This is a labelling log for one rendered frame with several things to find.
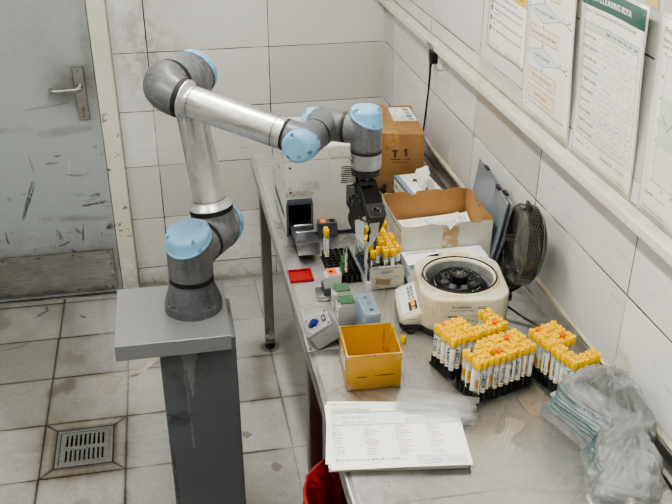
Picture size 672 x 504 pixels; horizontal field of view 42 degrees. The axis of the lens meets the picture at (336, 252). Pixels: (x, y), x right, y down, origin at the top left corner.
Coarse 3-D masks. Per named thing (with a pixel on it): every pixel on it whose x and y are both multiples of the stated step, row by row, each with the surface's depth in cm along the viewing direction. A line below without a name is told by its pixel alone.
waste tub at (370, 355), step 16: (352, 336) 214; (368, 336) 214; (384, 336) 215; (352, 352) 216; (368, 352) 216; (384, 352) 217; (400, 352) 202; (352, 368) 202; (368, 368) 203; (384, 368) 204; (400, 368) 204; (352, 384) 205; (368, 384) 205; (384, 384) 206; (400, 384) 207
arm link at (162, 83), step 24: (168, 72) 203; (168, 96) 200; (192, 96) 200; (216, 96) 200; (216, 120) 199; (240, 120) 197; (264, 120) 196; (288, 120) 196; (312, 120) 199; (288, 144) 193; (312, 144) 192
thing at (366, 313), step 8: (360, 296) 224; (360, 304) 221; (368, 304) 221; (376, 304) 221; (360, 312) 222; (368, 312) 217; (376, 312) 217; (360, 320) 223; (368, 320) 217; (376, 320) 218
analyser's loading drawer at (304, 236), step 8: (296, 224) 274; (304, 224) 267; (296, 232) 268; (304, 232) 263; (312, 232) 264; (296, 240) 265; (304, 240) 264; (312, 240) 265; (304, 248) 259; (312, 248) 260
